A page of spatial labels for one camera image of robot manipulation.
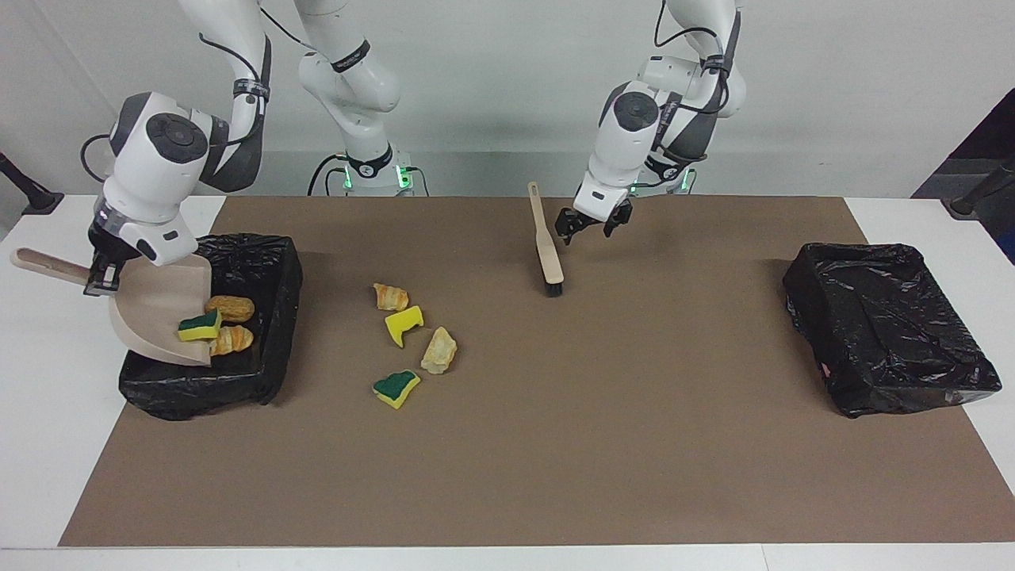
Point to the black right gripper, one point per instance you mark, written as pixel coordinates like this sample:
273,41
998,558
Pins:
109,250

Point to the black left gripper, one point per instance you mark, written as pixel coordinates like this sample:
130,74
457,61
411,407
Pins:
593,224

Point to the beige brush black bristles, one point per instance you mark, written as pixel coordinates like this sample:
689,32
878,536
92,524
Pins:
547,254

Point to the beige plastic dustpan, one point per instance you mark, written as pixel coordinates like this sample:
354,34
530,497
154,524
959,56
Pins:
158,309

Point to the wedge yellow green sponge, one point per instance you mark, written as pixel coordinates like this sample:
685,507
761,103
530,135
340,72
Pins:
198,329

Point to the brown bread roll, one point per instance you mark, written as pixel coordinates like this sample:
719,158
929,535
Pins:
231,308

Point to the pale croissant toy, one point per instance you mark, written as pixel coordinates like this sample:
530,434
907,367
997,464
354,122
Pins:
231,339

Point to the beige bread chunk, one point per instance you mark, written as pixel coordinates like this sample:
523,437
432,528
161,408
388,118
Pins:
438,351

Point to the golden croissant toy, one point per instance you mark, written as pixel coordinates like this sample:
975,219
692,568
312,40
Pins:
391,297

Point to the notched yellow sponge piece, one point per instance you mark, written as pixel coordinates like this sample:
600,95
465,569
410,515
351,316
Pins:
400,325

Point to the wavy green yellow sponge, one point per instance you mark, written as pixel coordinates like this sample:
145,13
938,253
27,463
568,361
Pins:
395,388

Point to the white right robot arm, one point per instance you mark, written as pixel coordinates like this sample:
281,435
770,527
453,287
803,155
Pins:
158,174

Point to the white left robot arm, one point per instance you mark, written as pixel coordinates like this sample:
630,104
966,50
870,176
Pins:
634,143

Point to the black bag-lined bin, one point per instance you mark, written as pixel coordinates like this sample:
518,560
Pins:
880,333
270,317

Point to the black stand foot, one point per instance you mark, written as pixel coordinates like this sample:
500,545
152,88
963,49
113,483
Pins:
36,198
971,202

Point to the brown table mat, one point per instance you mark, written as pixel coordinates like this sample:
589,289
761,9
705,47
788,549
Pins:
714,476

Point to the dark background panel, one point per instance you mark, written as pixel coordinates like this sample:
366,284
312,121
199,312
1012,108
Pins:
991,151

